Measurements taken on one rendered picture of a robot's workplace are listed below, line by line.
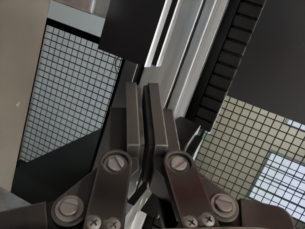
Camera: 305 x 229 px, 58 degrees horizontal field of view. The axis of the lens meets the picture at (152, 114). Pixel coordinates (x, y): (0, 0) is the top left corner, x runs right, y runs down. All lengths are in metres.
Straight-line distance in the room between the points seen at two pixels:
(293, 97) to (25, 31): 0.55
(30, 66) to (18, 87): 0.02
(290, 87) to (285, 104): 0.04
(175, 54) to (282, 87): 0.33
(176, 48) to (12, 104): 0.22
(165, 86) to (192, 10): 0.11
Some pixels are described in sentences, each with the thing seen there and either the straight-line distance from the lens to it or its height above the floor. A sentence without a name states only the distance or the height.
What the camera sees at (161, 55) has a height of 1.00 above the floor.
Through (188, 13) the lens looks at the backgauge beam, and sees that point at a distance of 0.39.
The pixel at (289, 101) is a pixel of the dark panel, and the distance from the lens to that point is 0.67.
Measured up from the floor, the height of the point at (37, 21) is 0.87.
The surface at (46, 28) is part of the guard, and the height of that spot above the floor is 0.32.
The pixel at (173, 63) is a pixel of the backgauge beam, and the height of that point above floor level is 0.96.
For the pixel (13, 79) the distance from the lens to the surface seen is 0.27.
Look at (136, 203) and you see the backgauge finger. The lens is 0.28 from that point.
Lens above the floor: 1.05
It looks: 13 degrees down
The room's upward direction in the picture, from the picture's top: 113 degrees clockwise
